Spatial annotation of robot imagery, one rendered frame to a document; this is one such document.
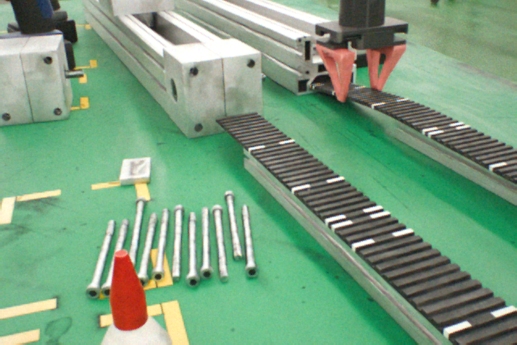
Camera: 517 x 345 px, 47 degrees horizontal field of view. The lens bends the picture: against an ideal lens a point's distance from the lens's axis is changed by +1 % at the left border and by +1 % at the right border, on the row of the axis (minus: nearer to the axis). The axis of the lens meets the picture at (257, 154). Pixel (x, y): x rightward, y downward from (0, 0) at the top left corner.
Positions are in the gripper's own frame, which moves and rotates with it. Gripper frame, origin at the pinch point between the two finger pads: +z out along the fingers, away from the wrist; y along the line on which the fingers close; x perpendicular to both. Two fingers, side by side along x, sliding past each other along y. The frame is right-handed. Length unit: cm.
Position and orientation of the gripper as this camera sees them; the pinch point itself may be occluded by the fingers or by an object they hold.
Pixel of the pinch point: (359, 92)
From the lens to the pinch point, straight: 80.4
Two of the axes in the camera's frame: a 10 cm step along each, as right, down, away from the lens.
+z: 0.3, 9.2, 4.0
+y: -9.2, 1.8, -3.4
